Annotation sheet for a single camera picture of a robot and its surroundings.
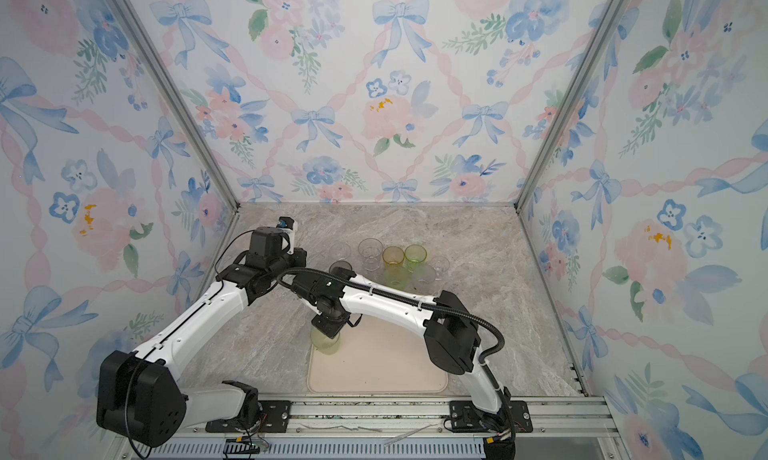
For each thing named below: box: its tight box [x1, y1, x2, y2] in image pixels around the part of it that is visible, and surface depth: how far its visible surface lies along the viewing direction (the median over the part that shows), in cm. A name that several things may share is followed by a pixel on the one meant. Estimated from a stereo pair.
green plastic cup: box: [404, 244, 427, 273], surface depth 100 cm
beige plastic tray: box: [307, 314, 449, 394], surface depth 81 cm
